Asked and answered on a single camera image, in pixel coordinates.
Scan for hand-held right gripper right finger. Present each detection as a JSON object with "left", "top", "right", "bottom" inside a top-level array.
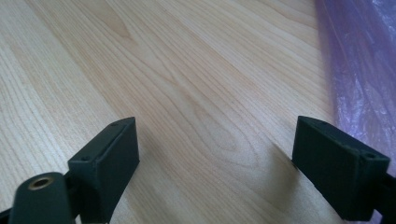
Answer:
[{"left": 291, "top": 115, "right": 390, "bottom": 222}]

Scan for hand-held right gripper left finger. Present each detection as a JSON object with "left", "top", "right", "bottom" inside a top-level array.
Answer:
[{"left": 67, "top": 117, "right": 140, "bottom": 224}]

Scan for purple transparent plastic bag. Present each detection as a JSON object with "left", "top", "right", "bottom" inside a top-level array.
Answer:
[{"left": 314, "top": 0, "right": 396, "bottom": 224}]

